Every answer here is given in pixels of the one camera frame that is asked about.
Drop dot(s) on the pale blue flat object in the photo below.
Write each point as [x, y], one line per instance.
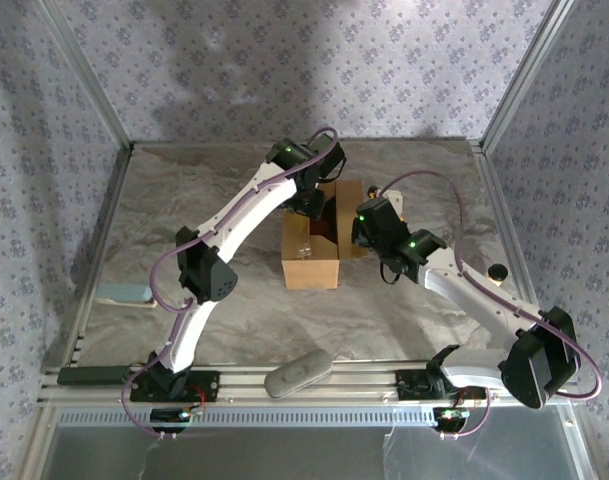
[124, 294]

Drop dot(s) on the aluminium corner post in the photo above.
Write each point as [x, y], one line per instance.
[88, 75]
[526, 75]

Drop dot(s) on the aluminium front rail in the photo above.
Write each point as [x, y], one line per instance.
[359, 387]

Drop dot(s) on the circuit board green light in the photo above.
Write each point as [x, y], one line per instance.
[171, 416]
[451, 416]

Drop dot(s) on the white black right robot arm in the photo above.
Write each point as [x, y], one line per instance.
[534, 370]

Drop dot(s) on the black flat bar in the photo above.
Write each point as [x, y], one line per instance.
[89, 376]

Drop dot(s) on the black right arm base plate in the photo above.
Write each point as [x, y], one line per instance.
[409, 387]

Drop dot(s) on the aluminium left side rail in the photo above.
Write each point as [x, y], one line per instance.
[110, 200]

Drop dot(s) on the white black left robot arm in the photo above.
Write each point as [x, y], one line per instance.
[209, 270]

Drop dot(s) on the brown cardboard express box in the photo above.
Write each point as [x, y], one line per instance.
[309, 270]

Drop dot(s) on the aluminium right corner post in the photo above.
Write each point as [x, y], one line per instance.
[526, 75]

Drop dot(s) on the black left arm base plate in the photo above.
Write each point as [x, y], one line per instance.
[209, 385]

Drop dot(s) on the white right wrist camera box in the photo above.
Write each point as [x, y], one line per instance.
[395, 199]

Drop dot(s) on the aluminium left corner post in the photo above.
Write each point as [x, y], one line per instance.
[88, 75]

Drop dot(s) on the wooden block black knob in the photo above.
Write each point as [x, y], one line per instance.
[497, 271]

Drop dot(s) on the grey oval fabric pad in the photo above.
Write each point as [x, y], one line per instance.
[299, 374]

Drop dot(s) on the aluminium right side rail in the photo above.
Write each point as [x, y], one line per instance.
[498, 190]

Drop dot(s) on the left circuit board green light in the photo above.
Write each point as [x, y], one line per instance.
[171, 416]

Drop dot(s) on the aluminium rail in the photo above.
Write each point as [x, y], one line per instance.
[110, 200]
[498, 190]
[359, 387]

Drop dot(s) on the right circuit board green light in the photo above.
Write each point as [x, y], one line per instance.
[451, 416]

